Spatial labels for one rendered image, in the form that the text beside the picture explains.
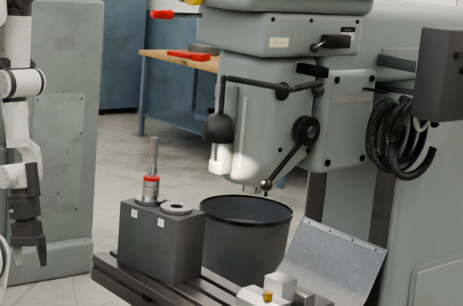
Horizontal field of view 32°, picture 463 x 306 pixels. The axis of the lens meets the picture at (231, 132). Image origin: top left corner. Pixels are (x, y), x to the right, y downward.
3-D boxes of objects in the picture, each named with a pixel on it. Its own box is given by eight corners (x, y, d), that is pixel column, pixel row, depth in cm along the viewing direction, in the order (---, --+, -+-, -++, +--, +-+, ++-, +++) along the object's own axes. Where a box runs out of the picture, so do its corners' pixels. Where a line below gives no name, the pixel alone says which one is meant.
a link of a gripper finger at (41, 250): (38, 267, 227) (35, 245, 226) (47, 264, 229) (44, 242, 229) (41, 267, 226) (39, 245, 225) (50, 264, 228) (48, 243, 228)
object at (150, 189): (158, 196, 234) (160, 178, 233) (158, 200, 229) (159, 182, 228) (142, 195, 234) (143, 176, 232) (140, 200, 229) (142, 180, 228)
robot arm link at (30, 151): (5, 187, 229) (1, 139, 228) (30, 182, 236) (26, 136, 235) (18, 187, 225) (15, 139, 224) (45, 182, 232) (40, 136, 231)
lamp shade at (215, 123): (196, 139, 181) (198, 111, 180) (213, 135, 187) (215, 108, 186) (222, 145, 177) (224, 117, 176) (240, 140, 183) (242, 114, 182)
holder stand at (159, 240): (173, 286, 221) (178, 216, 217) (116, 262, 234) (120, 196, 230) (201, 275, 231) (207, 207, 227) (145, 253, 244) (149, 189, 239)
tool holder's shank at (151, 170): (158, 175, 232) (160, 136, 229) (156, 178, 228) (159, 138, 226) (146, 174, 231) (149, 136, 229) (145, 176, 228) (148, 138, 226)
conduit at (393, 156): (388, 186, 191) (400, 99, 187) (337, 169, 203) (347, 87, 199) (435, 178, 203) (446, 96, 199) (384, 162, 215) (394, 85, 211)
